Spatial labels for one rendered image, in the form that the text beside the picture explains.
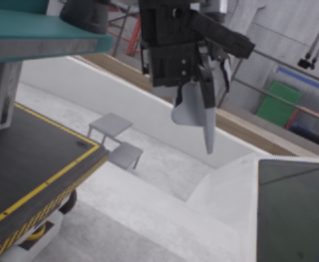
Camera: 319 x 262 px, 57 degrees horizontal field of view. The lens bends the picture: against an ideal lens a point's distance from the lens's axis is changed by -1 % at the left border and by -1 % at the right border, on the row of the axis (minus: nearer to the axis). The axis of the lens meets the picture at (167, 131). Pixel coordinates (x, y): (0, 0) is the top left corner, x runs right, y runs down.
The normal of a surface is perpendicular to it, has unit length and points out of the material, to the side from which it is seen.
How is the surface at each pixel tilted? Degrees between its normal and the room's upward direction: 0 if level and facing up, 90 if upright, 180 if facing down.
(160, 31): 87
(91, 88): 90
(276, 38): 90
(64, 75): 90
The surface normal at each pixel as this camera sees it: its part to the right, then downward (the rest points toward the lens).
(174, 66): 0.28, 0.41
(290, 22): -0.29, 0.26
